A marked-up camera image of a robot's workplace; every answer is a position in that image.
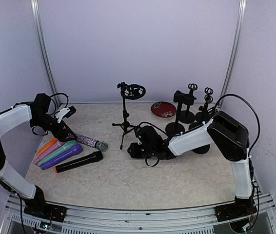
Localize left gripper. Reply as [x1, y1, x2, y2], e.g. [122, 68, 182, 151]
[31, 113, 78, 142]

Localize pink microphone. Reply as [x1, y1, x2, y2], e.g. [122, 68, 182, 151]
[33, 141, 64, 165]

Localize orange microphone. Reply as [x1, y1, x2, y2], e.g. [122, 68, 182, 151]
[37, 138, 58, 156]

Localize teal microphone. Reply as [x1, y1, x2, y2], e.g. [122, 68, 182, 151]
[37, 140, 77, 167]

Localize purple microphone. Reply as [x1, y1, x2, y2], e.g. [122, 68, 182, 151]
[39, 144, 83, 170]

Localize black microphone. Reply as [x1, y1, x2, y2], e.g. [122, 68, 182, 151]
[54, 151, 103, 173]

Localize glitter microphone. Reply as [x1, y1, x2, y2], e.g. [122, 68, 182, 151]
[75, 133, 108, 152]

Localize black tripod microphone stand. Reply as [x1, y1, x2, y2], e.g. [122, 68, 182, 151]
[112, 82, 146, 150]

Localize black desk stand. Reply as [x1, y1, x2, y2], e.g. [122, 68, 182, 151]
[179, 83, 197, 124]

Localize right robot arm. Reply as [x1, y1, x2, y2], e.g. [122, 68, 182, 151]
[127, 111, 258, 221]

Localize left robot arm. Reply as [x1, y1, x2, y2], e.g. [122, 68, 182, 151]
[0, 93, 77, 222]

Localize red patterned coaster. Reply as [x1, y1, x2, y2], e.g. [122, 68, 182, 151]
[151, 101, 177, 118]

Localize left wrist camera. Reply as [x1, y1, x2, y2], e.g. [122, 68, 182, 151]
[55, 106, 77, 123]

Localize left aluminium frame post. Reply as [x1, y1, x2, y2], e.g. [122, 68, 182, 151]
[30, 0, 58, 94]

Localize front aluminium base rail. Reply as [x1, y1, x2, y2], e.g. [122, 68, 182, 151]
[0, 195, 276, 234]

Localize black camera cable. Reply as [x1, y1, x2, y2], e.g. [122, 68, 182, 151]
[215, 94, 261, 156]

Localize aluminium corner frame post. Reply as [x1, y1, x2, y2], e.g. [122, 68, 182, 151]
[217, 0, 247, 106]

